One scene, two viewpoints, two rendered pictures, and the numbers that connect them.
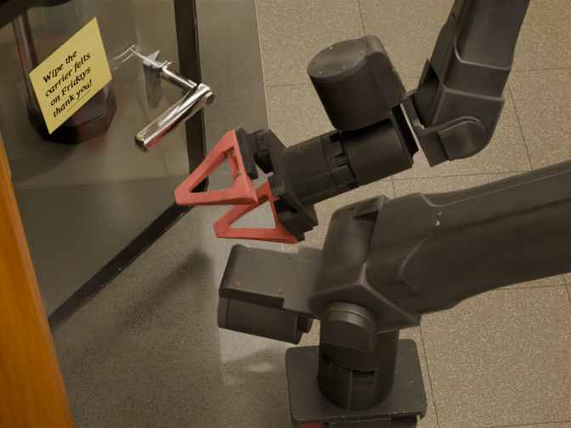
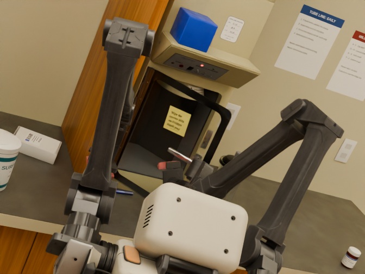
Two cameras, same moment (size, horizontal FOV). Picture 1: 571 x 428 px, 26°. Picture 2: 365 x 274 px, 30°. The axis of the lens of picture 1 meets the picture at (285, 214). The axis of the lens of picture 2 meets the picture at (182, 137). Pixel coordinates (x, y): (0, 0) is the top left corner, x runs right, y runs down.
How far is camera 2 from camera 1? 1.71 m
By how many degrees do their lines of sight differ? 62
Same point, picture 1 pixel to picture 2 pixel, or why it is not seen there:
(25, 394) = not seen: hidden behind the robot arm
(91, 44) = (186, 119)
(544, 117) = not seen: outside the picture
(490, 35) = (217, 175)
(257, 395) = (114, 227)
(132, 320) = (134, 212)
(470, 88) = (202, 183)
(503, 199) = not seen: hidden behind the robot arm
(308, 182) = (170, 180)
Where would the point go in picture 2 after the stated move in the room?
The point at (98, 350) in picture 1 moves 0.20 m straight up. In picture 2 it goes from (123, 204) to (146, 152)
